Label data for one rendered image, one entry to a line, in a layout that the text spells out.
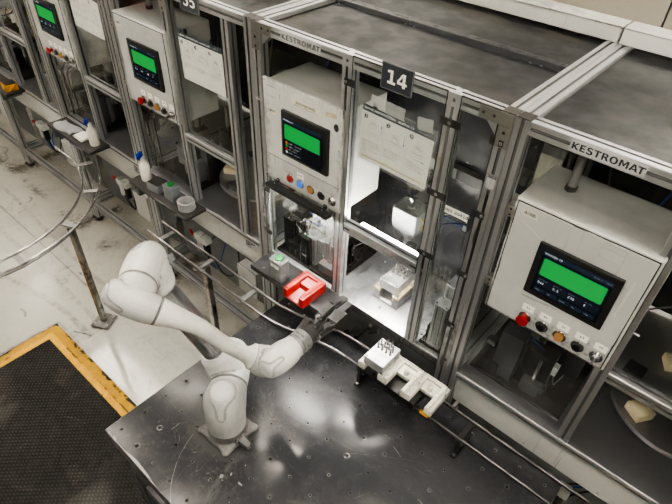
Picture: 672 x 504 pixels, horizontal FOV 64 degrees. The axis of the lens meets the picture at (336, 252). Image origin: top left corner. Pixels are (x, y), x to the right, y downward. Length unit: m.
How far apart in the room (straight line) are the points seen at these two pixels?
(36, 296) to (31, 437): 1.12
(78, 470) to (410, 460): 1.74
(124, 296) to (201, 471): 0.81
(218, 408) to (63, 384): 1.60
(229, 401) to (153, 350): 1.52
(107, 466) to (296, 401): 1.18
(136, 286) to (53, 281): 2.43
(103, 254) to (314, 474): 2.65
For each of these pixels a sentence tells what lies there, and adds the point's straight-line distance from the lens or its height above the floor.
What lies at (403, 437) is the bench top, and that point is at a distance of 2.37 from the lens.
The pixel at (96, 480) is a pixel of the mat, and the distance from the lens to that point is 3.19.
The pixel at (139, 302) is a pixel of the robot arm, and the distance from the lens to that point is 1.85.
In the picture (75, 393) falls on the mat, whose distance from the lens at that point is 3.53.
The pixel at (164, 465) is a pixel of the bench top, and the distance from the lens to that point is 2.36.
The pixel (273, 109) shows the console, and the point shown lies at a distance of 2.25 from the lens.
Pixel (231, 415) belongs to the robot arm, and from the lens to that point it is 2.18.
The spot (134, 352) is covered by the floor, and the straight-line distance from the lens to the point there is 3.62.
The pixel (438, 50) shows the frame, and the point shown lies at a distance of 2.05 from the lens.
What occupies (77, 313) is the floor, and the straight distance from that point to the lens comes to 3.97.
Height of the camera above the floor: 2.71
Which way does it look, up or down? 41 degrees down
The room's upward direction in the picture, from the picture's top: 3 degrees clockwise
